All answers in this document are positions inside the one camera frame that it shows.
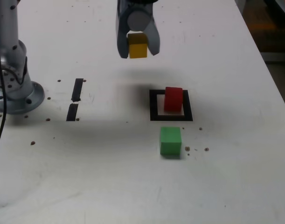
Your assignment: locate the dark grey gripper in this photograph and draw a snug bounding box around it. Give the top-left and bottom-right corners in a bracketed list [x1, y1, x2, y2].
[116, 0, 161, 59]

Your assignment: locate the yellow cube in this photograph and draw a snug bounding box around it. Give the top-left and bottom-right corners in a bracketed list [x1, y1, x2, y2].
[127, 33, 148, 59]

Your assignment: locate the red cube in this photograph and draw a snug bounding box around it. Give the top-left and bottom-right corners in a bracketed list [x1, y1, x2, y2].
[164, 86, 183, 112]

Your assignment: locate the green cube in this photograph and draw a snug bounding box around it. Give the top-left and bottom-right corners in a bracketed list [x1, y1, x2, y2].
[160, 127, 182, 156]

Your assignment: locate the black tape square outline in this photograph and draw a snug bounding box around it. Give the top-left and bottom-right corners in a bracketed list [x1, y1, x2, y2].
[149, 89, 194, 122]

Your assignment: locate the black tape strip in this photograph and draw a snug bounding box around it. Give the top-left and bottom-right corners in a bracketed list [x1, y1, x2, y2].
[66, 78, 84, 122]

